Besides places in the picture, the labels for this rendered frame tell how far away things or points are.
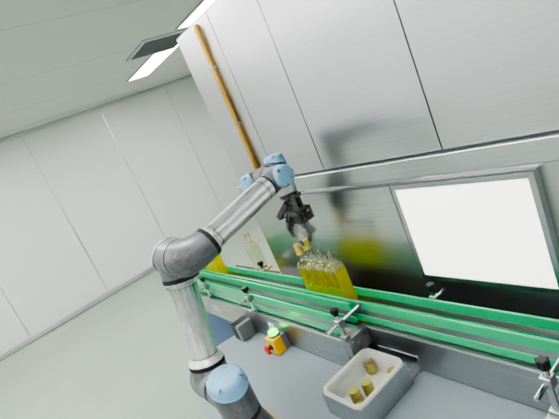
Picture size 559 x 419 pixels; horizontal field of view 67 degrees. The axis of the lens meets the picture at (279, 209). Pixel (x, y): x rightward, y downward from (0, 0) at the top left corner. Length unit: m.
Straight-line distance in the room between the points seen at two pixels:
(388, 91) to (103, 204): 6.24
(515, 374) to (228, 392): 0.75
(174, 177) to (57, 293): 2.54
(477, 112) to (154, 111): 6.77
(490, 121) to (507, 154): 0.09
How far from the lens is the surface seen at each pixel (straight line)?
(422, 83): 1.23
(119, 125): 7.40
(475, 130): 1.20
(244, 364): 1.92
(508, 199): 1.21
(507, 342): 1.25
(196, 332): 1.38
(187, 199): 7.59
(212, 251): 1.21
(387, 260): 1.56
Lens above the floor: 1.69
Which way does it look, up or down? 13 degrees down
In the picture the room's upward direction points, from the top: 23 degrees counter-clockwise
